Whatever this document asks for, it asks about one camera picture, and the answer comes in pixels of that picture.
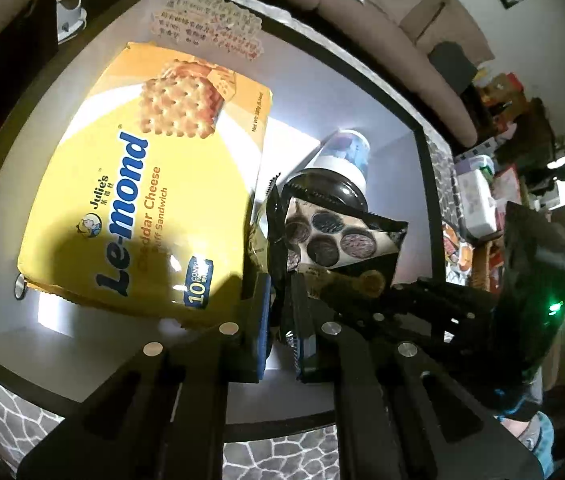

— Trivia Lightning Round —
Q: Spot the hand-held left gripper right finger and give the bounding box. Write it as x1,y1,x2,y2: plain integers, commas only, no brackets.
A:
289,275,545,480

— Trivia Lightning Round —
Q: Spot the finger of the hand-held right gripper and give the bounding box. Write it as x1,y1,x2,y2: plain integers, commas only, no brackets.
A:
319,275,502,346

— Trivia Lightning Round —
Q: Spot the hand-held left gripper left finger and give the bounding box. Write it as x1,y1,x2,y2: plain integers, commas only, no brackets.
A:
16,272,276,480

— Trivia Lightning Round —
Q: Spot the dark cookie packet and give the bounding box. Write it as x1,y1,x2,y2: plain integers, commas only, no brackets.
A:
247,172,409,303

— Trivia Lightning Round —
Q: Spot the white blue bottle black lid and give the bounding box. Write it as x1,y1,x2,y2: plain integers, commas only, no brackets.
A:
282,130,372,211

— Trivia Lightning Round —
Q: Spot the yellow cracker pack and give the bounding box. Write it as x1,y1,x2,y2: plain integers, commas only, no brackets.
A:
16,42,276,331

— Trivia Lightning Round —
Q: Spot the black box white inside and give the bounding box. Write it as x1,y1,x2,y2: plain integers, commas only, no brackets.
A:
0,0,455,443

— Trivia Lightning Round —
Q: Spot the person's right forearm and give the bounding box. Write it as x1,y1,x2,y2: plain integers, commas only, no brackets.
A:
497,410,555,478

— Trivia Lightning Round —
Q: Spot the orange snack packet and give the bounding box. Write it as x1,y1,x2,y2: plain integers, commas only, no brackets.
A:
442,225,475,286

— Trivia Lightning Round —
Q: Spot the white tissue pack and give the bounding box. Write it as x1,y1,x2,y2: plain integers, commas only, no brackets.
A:
455,155,500,238

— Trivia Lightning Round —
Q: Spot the grey stone-pattern tablecloth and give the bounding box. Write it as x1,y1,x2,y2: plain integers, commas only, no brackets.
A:
0,130,463,480

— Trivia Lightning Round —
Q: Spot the pile of assorted boxes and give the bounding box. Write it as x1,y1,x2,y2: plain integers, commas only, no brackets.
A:
472,72,528,136

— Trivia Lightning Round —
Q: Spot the dark cushion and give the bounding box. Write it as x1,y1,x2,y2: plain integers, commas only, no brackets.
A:
427,41,478,96

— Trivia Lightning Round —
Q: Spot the beige sofa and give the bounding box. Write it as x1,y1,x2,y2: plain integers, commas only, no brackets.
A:
257,0,495,148

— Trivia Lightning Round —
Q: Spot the white clothes iron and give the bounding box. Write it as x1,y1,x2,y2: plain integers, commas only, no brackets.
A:
55,0,88,43

